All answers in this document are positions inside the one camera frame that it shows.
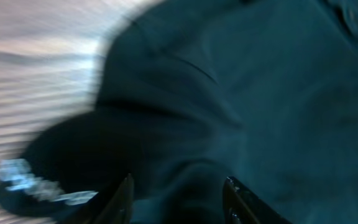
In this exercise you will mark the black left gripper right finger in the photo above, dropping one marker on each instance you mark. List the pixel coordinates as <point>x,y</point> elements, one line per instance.
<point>242,206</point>

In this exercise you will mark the black polo shirt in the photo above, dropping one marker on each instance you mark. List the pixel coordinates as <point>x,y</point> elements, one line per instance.
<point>193,92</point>

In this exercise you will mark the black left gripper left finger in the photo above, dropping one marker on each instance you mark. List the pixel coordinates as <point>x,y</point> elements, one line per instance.
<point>113,205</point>

